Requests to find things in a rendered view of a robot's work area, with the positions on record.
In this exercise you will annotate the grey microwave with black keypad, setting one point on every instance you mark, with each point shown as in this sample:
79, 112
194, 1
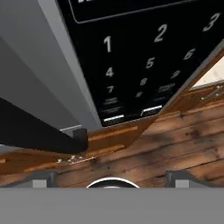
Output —
140, 58

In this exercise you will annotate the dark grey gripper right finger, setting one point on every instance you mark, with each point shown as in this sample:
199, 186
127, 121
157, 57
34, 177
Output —
176, 178

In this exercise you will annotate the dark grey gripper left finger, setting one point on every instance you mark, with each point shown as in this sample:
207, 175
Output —
43, 178

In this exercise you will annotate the round black white-rimmed object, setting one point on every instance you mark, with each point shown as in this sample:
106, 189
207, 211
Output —
112, 182

